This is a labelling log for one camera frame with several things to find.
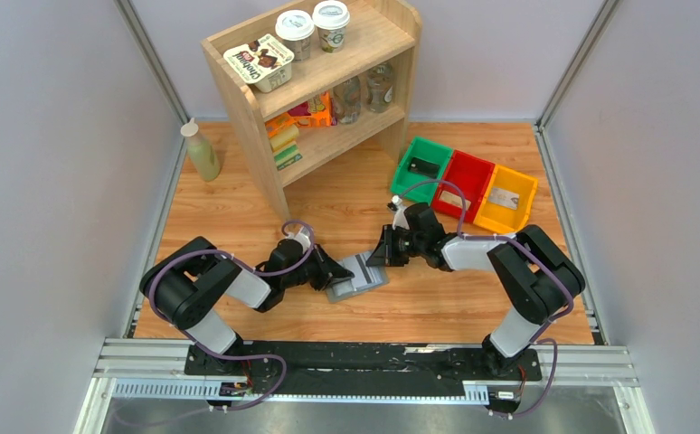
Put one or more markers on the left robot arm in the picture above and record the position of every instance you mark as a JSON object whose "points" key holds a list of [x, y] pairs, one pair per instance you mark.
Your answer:
{"points": [[184, 288]]}

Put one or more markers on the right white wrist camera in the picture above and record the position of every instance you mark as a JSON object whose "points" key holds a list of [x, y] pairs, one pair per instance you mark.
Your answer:
{"points": [[398, 208]]}

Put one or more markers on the silver card in yellow bin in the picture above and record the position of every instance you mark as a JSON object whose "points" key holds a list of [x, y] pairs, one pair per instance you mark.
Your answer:
{"points": [[504, 198]]}

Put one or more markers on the left paper coffee cup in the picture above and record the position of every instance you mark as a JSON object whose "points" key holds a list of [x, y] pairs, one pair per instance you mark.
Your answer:
{"points": [[295, 29]]}

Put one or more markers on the red plastic bin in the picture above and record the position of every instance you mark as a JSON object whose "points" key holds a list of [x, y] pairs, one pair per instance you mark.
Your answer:
{"points": [[472, 175]]}

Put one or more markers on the stacked sponges pack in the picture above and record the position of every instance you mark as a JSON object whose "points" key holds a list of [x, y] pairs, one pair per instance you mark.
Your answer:
{"points": [[283, 133]]}

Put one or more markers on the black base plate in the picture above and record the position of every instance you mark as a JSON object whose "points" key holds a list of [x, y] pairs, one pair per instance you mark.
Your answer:
{"points": [[364, 369]]}

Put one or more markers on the wooden shelf unit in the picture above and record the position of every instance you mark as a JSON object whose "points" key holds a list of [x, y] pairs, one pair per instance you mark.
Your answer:
{"points": [[378, 31]]}

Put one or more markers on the yellow plastic bin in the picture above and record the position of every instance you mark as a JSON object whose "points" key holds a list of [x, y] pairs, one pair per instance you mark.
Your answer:
{"points": [[498, 219]]}

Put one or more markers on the clear glass jar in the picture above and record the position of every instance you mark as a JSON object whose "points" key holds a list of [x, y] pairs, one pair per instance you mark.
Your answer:
{"points": [[346, 99], [380, 81]]}

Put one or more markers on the paper coffee cup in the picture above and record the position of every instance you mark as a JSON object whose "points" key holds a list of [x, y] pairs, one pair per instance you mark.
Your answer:
{"points": [[331, 19], [295, 29]]}

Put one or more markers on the left clear glass jar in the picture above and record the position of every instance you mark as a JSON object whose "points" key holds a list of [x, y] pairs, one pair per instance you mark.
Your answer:
{"points": [[346, 99]]}

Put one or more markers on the right paper coffee cup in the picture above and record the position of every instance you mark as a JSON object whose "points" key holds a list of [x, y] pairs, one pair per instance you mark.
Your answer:
{"points": [[331, 19]]}

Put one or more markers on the green squeeze bottle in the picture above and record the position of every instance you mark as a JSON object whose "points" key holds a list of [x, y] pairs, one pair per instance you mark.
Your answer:
{"points": [[200, 151]]}

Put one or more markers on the black card in green bin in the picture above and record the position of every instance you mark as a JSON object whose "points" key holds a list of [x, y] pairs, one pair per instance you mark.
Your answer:
{"points": [[424, 168]]}

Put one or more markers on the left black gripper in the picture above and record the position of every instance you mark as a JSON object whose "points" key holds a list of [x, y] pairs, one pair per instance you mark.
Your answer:
{"points": [[319, 270]]}

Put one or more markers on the Chobani yogurt pack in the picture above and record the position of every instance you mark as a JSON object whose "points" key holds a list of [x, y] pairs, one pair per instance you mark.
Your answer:
{"points": [[264, 63]]}

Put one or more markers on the green plastic bin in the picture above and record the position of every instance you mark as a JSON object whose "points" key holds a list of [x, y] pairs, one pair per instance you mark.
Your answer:
{"points": [[402, 180]]}

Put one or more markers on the orange snack package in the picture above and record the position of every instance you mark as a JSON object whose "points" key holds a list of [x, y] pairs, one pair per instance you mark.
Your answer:
{"points": [[315, 112]]}

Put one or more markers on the right clear glass jar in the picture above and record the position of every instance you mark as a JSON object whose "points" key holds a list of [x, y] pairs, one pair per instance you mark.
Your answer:
{"points": [[380, 81]]}

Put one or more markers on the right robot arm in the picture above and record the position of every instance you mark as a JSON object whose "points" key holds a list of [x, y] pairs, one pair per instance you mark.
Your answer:
{"points": [[540, 281]]}

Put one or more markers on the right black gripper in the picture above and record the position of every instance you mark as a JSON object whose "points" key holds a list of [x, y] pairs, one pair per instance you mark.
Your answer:
{"points": [[393, 244]]}

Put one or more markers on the tan card in red bin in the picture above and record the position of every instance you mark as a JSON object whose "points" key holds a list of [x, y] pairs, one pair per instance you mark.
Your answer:
{"points": [[449, 202]]}

